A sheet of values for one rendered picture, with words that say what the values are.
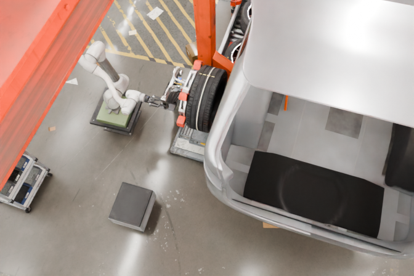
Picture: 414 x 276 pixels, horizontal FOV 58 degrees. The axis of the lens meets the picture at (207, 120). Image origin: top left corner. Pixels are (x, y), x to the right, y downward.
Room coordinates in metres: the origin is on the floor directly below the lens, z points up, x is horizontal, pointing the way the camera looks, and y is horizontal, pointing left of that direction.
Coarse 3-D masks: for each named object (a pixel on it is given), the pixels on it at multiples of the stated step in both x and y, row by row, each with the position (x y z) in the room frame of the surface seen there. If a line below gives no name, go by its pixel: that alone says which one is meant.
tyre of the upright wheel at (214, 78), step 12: (204, 72) 2.04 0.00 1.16; (216, 72) 2.04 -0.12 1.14; (204, 84) 1.89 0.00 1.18; (216, 84) 1.88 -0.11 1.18; (192, 96) 1.80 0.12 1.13; (204, 96) 1.79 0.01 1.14; (192, 108) 1.71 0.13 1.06; (204, 108) 1.69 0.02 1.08; (192, 120) 1.65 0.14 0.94; (204, 120) 1.62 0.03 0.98
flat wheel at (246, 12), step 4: (248, 4) 3.51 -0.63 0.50; (244, 8) 3.45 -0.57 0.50; (248, 8) 3.45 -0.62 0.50; (244, 12) 3.38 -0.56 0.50; (248, 12) 3.38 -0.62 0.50; (244, 16) 3.32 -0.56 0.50; (248, 16) 3.31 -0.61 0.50; (244, 20) 3.25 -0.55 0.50; (248, 20) 3.24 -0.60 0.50; (240, 24) 3.35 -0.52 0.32; (244, 24) 3.21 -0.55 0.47; (244, 28) 3.21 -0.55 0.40; (244, 32) 3.20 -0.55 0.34
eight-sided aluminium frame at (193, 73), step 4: (192, 72) 2.08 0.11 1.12; (196, 72) 2.08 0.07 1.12; (188, 76) 2.03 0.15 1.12; (192, 76) 2.03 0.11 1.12; (188, 80) 1.99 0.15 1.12; (192, 80) 1.99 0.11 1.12; (184, 88) 1.90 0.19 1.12; (188, 88) 1.90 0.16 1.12; (188, 92) 1.86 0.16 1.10; (180, 104) 1.79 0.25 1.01; (184, 104) 1.79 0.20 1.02; (180, 108) 1.76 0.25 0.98; (184, 108) 1.76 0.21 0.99; (180, 112) 1.74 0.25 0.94; (184, 112) 1.73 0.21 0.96
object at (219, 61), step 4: (216, 52) 2.51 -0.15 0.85; (216, 56) 2.46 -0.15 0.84; (220, 56) 2.48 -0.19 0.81; (216, 60) 2.41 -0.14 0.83; (220, 60) 2.43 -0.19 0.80; (224, 60) 2.45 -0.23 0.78; (228, 60) 2.46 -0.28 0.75; (216, 64) 2.40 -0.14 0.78; (220, 64) 2.39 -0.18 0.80; (224, 64) 2.40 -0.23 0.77; (228, 64) 2.42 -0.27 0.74; (232, 64) 2.44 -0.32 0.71; (224, 68) 2.37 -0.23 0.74; (228, 68) 2.37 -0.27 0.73; (228, 72) 2.35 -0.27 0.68; (228, 76) 2.33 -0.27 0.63
